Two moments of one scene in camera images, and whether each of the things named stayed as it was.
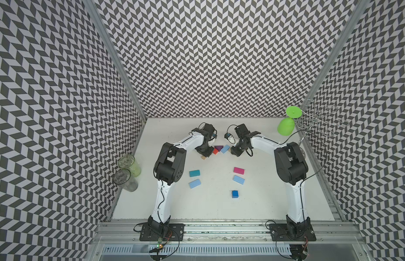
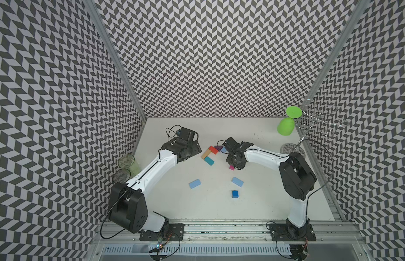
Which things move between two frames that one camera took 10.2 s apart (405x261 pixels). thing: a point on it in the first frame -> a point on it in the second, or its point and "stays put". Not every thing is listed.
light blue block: x=194 y=183 stays put
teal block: x=194 y=173 -> x=209 y=161
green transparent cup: x=128 y=161 stays put
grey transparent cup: x=123 y=176 stays put
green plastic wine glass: x=286 y=125 stays put
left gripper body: x=205 y=149 -> x=192 y=149
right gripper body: x=239 y=148 -> x=232 y=160
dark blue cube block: x=235 y=194 stays put
